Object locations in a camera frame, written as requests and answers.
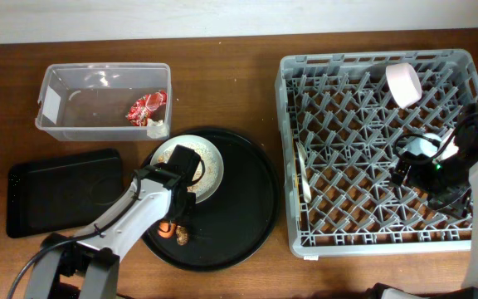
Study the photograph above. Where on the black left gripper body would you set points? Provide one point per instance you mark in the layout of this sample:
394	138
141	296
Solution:
178	215

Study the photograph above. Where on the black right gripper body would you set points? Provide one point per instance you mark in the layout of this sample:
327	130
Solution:
443	182

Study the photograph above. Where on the grey plate with food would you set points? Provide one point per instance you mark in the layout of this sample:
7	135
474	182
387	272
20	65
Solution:
210	171

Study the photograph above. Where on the light blue plastic cup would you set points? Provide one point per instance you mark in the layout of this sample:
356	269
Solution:
428	145

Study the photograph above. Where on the white tissue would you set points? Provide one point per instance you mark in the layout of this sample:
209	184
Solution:
157	130

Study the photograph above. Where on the orange carrot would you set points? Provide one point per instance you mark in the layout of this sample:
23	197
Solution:
166	229

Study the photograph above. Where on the brown food scrap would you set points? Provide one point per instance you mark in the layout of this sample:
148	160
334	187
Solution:
182	235

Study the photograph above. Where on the pink plastic bowl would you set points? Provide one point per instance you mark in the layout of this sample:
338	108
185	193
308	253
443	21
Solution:
403	84

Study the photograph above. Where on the wooden chopstick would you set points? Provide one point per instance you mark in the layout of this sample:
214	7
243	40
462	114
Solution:
296	197

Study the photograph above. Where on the white plastic fork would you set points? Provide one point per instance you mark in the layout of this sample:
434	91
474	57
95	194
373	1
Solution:
303	175

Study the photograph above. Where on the cream plastic cup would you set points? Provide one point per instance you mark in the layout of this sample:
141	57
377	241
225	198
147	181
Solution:
449	150

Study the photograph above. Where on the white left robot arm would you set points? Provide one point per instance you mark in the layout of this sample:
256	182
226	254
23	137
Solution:
156	193

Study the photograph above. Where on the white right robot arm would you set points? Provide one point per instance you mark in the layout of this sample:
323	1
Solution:
469	287

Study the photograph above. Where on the clear plastic waste bin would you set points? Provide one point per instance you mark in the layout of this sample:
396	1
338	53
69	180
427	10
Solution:
90	101

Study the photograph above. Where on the grey dishwasher rack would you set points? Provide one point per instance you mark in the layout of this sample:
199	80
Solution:
339	107

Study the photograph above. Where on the red crumpled snack wrapper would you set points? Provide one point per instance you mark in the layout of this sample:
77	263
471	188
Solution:
141	112

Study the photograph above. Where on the round black serving tray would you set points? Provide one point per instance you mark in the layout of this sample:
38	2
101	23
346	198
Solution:
235	221

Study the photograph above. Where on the black rectangular tray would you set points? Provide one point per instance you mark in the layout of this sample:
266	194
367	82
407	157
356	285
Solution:
67	192

